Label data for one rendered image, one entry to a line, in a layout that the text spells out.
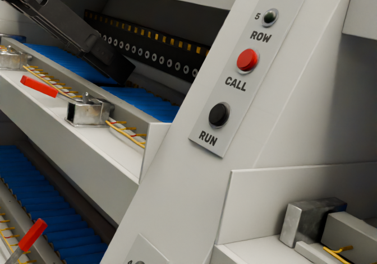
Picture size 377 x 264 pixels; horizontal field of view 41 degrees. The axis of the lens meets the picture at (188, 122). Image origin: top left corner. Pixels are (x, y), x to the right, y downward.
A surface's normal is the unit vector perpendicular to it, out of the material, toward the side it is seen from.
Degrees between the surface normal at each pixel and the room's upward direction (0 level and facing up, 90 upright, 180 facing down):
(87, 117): 90
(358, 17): 111
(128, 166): 21
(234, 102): 90
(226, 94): 90
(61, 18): 91
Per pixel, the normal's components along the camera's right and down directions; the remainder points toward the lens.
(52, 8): 0.61, 0.34
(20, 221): 0.19, -0.95
